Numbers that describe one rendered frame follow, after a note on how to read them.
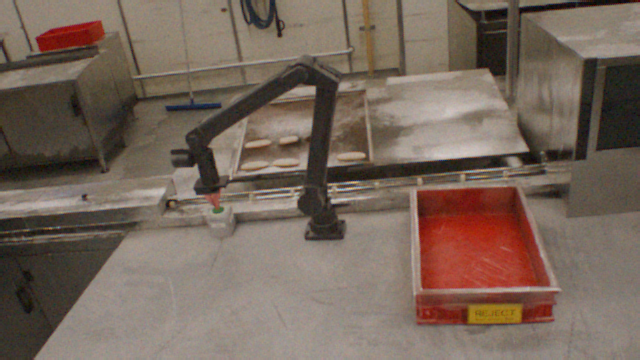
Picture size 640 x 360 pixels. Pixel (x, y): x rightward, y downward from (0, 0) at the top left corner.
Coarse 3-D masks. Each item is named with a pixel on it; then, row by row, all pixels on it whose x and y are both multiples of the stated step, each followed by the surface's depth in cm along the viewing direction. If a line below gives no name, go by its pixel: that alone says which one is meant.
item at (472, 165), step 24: (240, 96) 283; (504, 96) 237; (216, 144) 230; (192, 168) 213; (384, 168) 192; (408, 168) 190; (432, 168) 187; (456, 168) 185; (480, 168) 183; (192, 192) 195
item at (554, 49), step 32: (544, 32) 154; (576, 32) 147; (608, 32) 144; (544, 64) 157; (576, 64) 133; (608, 64) 128; (544, 96) 160; (576, 96) 135; (544, 128) 163; (576, 128) 138; (576, 160) 142; (608, 160) 141; (576, 192) 147; (608, 192) 146
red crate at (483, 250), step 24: (456, 216) 159; (480, 216) 157; (504, 216) 156; (432, 240) 150; (456, 240) 149; (480, 240) 147; (504, 240) 146; (432, 264) 141; (456, 264) 140; (480, 264) 138; (504, 264) 137; (528, 264) 136; (432, 288) 133; (456, 288) 132; (432, 312) 121; (456, 312) 120; (528, 312) 118; (552, 312) 119
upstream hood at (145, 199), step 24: (48, 192) 188; (72, 192) 185; (96, 192) 183; (120, 192) 180; (144, 192) 178; (168, 192) 181; (0, 216) 177; (24, 216) 175; (48, 216) 174; (72, 216) 174; (96, 216) 174; (120, 216) 173; (144, 216) 173
